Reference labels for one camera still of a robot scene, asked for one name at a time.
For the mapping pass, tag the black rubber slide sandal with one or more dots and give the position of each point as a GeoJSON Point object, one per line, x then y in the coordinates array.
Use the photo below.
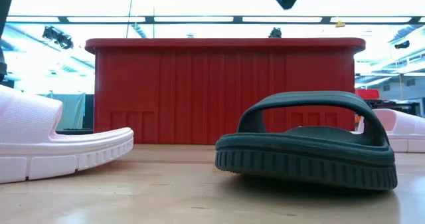
{"type": "Point", "coordinates": [299, 164]}

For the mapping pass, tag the pink rubber slide sandal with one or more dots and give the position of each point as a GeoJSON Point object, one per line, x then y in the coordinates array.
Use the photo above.
{"type": "Point", "coordinates": [33, 151]}
{"type": "Point", "coordinates": [405, 131]}

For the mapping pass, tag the large red plastic bin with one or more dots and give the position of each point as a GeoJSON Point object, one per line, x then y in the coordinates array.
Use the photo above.
{"type": "Point", "coordinates": [199, 94]}

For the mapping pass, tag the red background bin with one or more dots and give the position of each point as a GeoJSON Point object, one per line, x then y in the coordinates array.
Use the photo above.
{"type": "Point", "coordinates": [367, 94]}

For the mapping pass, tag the grey green hanging cloth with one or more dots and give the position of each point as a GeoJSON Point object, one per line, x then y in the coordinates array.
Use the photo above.
{"type": "Point", "coordinates": [69, 111]}

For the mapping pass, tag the small yellow hanging tag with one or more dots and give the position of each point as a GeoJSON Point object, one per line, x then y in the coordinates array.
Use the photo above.
{"type": "Point", "coordinates": [339, 24]}

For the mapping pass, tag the black ceiling light fixture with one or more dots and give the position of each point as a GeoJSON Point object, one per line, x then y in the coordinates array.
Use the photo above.
{"type": "Point", "coordinates": [58, 37]}

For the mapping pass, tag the black background table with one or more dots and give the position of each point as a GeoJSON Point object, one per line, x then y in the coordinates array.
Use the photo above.
{"type": "Point", "coordinates": [391, 105]}

